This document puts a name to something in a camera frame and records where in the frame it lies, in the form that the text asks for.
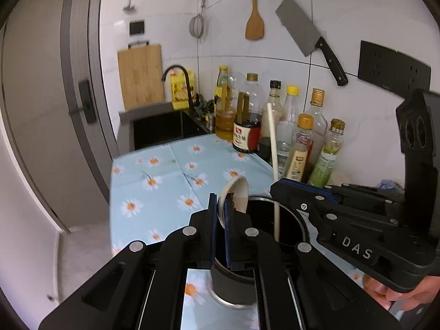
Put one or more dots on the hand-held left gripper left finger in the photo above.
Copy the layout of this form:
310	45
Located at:
212	240

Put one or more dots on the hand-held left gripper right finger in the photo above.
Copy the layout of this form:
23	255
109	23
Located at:
229	244

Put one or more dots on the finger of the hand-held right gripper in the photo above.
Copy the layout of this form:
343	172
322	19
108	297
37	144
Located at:
331	194
343	233

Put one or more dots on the black utensil holder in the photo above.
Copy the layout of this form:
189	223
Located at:
227	285

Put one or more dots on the white ceramic spoon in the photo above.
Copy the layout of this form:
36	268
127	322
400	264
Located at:
239	192

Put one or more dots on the pale wooden chopstick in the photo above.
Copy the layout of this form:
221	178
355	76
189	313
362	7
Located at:
273	144

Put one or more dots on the person's right hand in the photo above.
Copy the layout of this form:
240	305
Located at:
422	295

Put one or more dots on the green label bottle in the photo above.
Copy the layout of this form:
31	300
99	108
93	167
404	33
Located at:
326	161

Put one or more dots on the blue and white package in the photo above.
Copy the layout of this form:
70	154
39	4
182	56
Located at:
390	185

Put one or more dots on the orange cap small sauce bottle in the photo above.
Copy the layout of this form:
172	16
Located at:
299	158

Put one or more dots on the daisy print tablecloth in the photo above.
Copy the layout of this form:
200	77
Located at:
161	185

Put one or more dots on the gold cap tall clear bottle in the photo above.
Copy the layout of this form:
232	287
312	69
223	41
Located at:
318	113

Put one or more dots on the black cap vinegar bottle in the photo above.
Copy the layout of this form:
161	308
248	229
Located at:
266	137

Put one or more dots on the yellow cap clear bottle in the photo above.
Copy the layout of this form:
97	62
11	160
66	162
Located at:
290	117

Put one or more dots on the red label soy sauce bottle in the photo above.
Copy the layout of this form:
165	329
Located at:
247	130

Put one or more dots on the black kitchen sink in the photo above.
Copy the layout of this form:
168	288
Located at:
158	127

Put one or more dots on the dark clutter beside faucet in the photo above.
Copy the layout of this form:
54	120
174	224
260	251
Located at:
206	113

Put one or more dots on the yellow cap cooking oil bottle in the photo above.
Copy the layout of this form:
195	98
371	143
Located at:
224	110

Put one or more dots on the yellow oil jug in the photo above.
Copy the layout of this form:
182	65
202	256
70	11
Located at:
179	89

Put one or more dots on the black faucet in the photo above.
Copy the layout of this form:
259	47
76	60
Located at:
185	79

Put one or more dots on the wooden cutting board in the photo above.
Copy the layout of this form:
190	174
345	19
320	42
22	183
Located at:
141	75

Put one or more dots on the hanging wooden spatula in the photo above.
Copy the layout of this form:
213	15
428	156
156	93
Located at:
255	20

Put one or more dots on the hanging mesh strainer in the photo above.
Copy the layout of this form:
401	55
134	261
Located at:
198	25

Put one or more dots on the grey door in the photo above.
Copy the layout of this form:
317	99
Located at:
41	110

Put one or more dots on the black wall outlet panel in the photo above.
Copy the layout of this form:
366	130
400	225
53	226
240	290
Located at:
392	65

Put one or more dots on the small black wall switch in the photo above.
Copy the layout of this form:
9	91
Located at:
136	28

